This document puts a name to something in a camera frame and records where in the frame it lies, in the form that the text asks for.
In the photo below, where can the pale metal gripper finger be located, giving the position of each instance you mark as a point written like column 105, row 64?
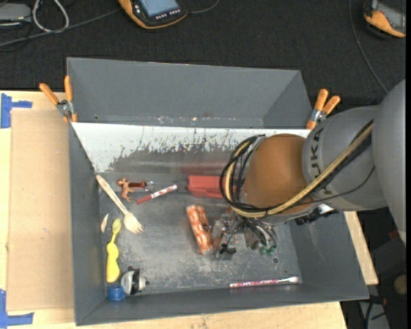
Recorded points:
column 218, row 232
column 226, row 254

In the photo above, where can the orange and white patterned block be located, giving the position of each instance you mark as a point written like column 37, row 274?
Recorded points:
column 199, row 228

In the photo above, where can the pink and white stick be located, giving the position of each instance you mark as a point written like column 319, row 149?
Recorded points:
column 263, row 282

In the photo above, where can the red-brown flat block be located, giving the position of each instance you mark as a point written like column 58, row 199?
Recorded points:
column 205, row 185

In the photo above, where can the red and white marker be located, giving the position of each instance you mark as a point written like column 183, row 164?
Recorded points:
column 156, row 194

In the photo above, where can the pale wooden fork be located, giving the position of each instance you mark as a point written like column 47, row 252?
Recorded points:
column 131, row 222

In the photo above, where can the dark red pen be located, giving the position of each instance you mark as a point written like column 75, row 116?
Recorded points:
column 137, row 184

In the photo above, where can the white and black tape dispenser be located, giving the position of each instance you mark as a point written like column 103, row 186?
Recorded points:
column 131, row 281

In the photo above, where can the brown toy animal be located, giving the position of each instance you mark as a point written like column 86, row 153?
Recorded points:
column 125, row 190

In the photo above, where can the yellow toothbrush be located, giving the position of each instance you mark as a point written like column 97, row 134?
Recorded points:
column 112, row 255

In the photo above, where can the small pale wood sliver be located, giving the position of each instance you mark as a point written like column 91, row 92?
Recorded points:
column 104, row 223

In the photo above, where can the blue bottle cap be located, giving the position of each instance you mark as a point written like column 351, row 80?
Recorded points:
column 116, row 293

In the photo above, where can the grey metal bin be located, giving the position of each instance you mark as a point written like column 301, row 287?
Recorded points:
column 178, row 91

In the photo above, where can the brown cardboard board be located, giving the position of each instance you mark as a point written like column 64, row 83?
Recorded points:
column 37, row 201

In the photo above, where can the black cylinder on white bracket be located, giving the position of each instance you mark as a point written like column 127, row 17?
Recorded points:
column 315, row 214

